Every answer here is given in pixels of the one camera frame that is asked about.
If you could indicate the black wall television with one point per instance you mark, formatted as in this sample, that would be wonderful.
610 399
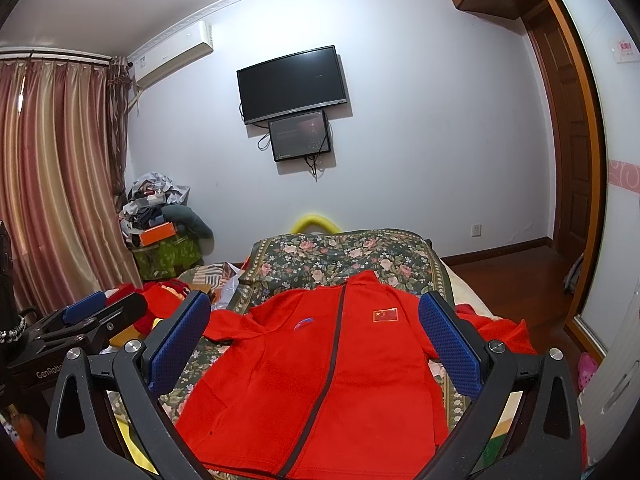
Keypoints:
292 83

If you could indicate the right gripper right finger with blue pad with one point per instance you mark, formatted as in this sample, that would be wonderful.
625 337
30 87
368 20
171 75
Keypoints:
523 419

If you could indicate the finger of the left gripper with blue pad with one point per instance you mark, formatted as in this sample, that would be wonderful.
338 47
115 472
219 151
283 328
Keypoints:
84 308
92 334

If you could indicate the green fabric storage box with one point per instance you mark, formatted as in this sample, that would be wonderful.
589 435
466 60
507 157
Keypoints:
167 258

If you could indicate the yellow foam tube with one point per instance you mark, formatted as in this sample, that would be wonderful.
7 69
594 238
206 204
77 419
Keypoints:
314 221

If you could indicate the dark teal cushion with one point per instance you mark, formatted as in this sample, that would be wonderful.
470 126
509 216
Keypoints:
187 221

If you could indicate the red plush toy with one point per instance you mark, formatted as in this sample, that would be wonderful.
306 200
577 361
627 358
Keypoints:
162 299

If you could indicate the yellow garment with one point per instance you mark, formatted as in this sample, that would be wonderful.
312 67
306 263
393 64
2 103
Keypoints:
131 434

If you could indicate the pile of clutter clothes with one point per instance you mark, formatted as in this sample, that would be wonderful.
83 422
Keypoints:
145 200

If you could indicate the red zip jacket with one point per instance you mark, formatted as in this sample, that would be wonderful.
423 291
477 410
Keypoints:
329 383

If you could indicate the pink striped curtain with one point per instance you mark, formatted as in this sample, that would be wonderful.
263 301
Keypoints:
63 152

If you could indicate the small black wall monitor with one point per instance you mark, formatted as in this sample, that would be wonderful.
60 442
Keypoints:
299 135

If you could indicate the patterned light blue cloth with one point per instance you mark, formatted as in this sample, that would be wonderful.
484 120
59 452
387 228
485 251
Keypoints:
218 280

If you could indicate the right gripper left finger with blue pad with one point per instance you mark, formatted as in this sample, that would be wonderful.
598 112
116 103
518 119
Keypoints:
83 440

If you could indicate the white wall air conditioner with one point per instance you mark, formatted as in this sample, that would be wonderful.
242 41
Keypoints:
173 53

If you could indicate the orange box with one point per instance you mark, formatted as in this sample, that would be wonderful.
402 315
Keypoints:
157 233

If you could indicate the green floral bedspread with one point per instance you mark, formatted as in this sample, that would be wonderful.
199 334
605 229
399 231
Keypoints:
399 258

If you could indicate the white wall socket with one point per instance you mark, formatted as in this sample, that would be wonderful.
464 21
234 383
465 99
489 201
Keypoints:
475 230

